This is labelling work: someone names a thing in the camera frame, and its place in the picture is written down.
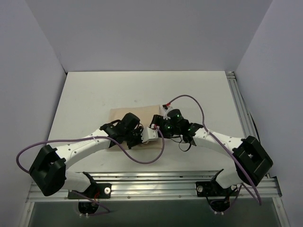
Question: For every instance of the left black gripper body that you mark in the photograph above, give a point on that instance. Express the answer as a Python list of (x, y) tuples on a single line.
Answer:
[(136, 137)]

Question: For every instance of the beige cloth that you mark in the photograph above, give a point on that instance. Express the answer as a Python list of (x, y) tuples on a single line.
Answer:
[(145, 114)]

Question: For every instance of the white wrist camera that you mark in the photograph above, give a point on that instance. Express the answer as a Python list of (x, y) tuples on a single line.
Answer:
[(165, 110), (149, 134)]

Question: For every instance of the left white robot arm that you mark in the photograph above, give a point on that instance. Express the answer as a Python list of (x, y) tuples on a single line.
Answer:
[(50, 169)]

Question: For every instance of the right side aluminium rail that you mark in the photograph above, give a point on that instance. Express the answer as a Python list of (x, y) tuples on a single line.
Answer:
[(246, 113)]

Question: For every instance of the aluminium rail frame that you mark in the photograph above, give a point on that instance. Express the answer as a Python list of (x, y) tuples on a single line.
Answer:
[(157, 199)]

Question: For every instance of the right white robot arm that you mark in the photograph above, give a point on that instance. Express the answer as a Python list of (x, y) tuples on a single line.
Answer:
[(228, 146)]

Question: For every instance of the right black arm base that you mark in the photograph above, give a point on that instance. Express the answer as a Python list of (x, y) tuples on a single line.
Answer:
[(213, 189)]

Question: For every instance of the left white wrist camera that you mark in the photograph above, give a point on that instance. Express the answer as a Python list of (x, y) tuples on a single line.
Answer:
[(149, 134)]

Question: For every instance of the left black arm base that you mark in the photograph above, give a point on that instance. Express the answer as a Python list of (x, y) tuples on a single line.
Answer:
[(96, 191)]

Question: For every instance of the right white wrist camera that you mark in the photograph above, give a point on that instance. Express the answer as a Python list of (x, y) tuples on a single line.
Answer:
[(165, 110)]

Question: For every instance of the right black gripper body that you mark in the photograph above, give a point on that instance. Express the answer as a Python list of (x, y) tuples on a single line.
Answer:
[(156, 120)]

